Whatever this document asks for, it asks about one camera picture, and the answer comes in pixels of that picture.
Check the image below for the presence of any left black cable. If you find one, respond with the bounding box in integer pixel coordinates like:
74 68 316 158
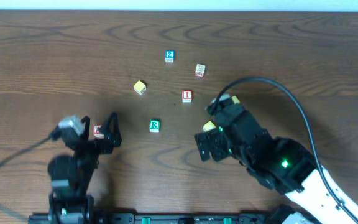
0 135 55 222

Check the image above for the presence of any right black cable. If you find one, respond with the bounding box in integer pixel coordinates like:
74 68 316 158
211 77 358 224

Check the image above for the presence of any red letter I block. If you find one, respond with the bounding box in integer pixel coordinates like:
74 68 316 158
182 90 193 103

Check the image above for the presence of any white red picture block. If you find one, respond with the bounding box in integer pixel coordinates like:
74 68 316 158
195 64 206 77

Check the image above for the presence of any black cable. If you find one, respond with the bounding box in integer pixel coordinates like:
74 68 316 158
211 77 358 224
0 135 55 222

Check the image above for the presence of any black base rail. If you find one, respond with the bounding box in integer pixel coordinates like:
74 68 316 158
28 212 323 224

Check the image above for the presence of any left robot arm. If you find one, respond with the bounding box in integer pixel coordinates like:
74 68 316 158
48 112 122 223

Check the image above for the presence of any yellow block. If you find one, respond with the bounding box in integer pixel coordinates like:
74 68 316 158
231 96 240 104
134 80 147 95
203 121 216 132

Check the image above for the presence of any green letter R block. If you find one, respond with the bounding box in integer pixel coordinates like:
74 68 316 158
149 119 160 133

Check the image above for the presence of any red letter A block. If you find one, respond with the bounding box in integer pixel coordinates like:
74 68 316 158
93 125 104 138

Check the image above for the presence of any blue number 2 block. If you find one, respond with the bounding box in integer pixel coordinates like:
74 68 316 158
165 50 175 63

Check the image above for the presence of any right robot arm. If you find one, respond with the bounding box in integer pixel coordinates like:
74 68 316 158
195 99 358 223

